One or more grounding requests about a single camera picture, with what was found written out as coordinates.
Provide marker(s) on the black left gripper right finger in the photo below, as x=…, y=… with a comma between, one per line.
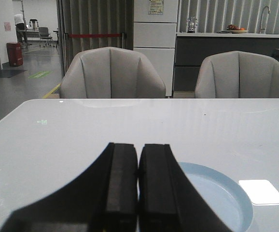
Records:
x=168, y=200

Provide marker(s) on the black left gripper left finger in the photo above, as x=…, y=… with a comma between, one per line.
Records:
x=101, y=199

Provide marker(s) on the light blue round plate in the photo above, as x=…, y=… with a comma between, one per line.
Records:
x=226, y=197

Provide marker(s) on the grey armchair left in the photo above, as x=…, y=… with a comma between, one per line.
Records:
x=111, y=73

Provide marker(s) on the grey armchair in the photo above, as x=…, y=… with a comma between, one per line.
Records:
x=111, y=73
x=238, y=74

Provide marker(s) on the grey armchair right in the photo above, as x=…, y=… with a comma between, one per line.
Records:
x=238, y=74

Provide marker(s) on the red trash bin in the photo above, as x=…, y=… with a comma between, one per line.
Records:
x=14, y=54

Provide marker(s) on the small figurine on counter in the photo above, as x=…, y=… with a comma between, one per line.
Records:
x=191, y=24

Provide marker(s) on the grey office chair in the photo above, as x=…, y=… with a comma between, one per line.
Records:
x=45, y=37

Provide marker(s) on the metal work table background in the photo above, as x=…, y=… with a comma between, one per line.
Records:
x=30, y=35

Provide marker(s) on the white refrigerator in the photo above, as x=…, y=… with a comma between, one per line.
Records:
x=155, y=24

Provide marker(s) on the fruit bowl on counter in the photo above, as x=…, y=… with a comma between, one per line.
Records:
x=236, y=29

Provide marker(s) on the person in white shirt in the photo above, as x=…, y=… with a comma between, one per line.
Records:
x=20, y=27

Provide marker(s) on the chrome faucet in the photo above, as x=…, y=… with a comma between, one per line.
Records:
x=263, y=19

